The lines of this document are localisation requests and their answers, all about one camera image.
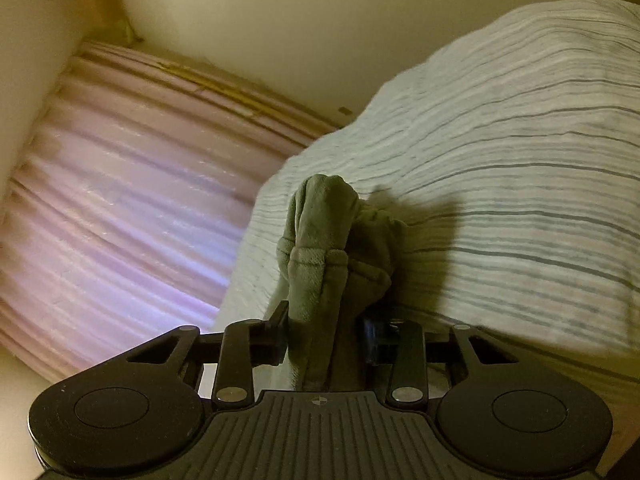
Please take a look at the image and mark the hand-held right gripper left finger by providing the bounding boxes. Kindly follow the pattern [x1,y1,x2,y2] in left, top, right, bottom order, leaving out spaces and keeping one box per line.
[125,301,292,409]

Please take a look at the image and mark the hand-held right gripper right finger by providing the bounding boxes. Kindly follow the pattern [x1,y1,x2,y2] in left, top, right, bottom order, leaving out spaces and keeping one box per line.
[357,317,522,407]

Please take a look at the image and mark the olive green velvet pants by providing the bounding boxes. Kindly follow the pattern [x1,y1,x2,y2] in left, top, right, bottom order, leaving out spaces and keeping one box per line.
[269,174,410,393]

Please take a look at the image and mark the pink curtain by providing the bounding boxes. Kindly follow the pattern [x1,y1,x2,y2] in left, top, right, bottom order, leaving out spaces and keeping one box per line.
[0,40,347,382]

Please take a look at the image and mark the striped white bed cover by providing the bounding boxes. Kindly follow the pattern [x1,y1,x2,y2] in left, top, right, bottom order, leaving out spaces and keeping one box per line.
[216,0,640,413]

